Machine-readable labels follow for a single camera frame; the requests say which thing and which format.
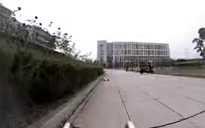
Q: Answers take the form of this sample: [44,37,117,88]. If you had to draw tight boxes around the pale concrete road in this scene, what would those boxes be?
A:
[64,68,205,128]

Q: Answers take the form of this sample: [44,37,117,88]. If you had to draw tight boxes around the thin black cable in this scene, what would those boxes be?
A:
[149,105,205,128]

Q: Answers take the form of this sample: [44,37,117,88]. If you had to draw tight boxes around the tall thin plants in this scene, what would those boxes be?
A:
[9,6,94,63]

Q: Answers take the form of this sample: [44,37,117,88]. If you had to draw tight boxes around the grey concrete kerb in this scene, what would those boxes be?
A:
[26,73,107,128]

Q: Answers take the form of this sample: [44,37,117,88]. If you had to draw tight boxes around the robot's own part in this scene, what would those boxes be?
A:
[62,121,72,128]
[125,120,136,128]

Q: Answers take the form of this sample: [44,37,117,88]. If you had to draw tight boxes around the tall tree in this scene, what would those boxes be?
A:
[191,27,205,61]

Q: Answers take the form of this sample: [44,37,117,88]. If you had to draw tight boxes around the dark vehicle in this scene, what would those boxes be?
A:
[138,63,156,75]

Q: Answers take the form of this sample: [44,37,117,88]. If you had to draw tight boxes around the low grey wall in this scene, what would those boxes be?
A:
[154,59,205,79]

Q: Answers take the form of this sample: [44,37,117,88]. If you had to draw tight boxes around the wide grey building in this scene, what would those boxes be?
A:
[96,39,173,69]

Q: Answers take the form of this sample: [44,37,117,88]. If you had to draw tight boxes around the long green hedge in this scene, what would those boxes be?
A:
[0,43,105,128]

